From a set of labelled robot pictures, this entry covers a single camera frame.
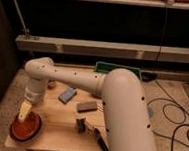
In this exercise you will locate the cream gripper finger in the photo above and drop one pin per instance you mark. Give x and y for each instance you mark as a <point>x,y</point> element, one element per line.
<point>24,111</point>

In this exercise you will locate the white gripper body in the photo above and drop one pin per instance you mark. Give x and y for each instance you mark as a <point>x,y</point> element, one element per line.
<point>34,96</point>

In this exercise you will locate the orange bowl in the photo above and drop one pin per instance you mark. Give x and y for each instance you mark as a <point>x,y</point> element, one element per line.
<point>26,127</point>

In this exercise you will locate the purple bowl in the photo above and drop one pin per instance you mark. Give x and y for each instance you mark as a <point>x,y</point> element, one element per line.
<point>24,138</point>

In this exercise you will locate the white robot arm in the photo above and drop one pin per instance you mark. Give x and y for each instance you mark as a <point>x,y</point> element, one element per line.
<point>124,103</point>

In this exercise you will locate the green plastic tray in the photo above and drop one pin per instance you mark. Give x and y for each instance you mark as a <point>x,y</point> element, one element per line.
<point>105,67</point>

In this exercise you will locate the small metal cup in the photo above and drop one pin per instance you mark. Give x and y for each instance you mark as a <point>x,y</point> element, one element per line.
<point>51,85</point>

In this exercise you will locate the blue sponge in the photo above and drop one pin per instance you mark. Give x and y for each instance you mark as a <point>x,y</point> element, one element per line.
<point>67,95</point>

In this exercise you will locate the wooden table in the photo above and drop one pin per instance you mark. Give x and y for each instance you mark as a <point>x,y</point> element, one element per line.
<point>58,128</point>

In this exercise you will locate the brown rectangular block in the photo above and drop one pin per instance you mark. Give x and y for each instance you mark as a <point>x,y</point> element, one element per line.
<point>87,106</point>

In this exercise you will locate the small dark toy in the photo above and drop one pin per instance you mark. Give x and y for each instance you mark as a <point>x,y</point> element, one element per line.
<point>81,125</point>

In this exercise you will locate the wooden shelf rack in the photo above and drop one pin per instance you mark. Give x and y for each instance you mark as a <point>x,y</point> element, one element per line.
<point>155,30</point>

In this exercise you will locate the black handled knife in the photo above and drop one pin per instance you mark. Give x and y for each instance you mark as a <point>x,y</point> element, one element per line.
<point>100,140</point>

